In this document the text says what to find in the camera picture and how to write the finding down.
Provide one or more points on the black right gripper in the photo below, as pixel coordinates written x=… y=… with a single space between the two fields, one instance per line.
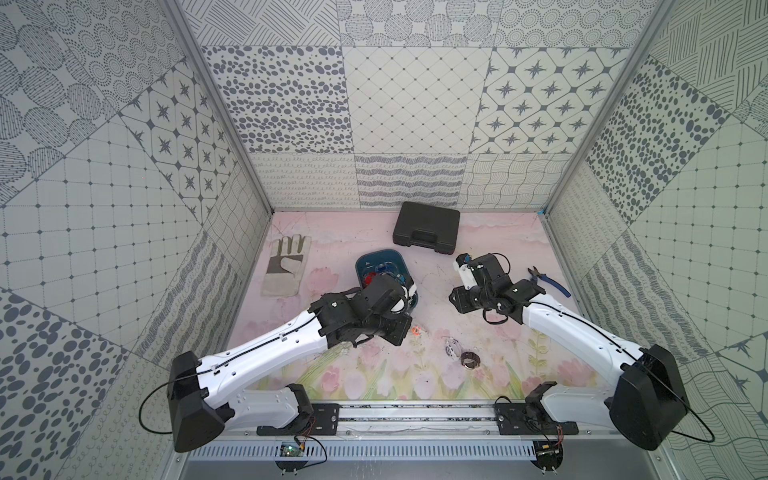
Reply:
x=461 y=303

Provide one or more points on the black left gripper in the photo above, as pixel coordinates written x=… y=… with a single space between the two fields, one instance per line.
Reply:
x=395 y=327

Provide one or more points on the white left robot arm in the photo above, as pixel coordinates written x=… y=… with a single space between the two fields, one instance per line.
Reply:
x=211 y=395

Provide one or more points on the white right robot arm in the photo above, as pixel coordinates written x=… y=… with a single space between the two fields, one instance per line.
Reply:
x=643 y=399

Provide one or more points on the teal storage box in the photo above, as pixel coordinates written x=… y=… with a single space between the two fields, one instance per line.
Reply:
x=387 y=261

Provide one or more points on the dark brown watch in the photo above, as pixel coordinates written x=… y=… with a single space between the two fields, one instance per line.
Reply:
x=470 y=360

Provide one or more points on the black plastic tool case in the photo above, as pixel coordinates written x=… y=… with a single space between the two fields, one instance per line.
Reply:
x=427 y=226

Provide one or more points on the grey white work glove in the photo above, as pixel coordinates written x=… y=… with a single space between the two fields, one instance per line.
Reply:
x=286 y=266

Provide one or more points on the blue handled pliers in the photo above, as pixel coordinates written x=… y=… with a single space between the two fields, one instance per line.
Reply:
x=536 y=277

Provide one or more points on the aluminium rail frame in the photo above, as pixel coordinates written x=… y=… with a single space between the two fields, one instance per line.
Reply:
x=403 y=417

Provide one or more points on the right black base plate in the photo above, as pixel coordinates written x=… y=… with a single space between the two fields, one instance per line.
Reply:
x=515 y=418

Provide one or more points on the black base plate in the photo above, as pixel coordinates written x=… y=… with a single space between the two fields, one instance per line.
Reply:
x=323 y=421
x=515 y=418

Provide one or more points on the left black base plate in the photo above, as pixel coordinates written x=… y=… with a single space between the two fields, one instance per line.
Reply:
x=323 y=421

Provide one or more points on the white slotted cable duct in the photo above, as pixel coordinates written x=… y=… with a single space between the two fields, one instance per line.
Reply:
x=367 y=450

